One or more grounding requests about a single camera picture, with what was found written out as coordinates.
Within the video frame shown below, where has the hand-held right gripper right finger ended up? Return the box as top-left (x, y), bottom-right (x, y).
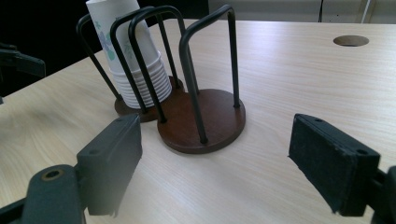
top-left (288, 113), bottom-right (381, 217)

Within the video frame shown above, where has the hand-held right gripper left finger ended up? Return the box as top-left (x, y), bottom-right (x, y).
top-left (76, 113), bottom-right (144, 217)

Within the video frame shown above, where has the stack of white paper cups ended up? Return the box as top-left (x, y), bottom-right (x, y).
top-left (85, 0), bottom-right (173, 110)

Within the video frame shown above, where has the black wire cup rack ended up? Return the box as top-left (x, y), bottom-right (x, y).
top-left (76, 4), bottom-right (247, 155)

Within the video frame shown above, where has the round desk cable hole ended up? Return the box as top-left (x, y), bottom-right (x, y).
top-left (332, 35), bottom-right (370, 48)

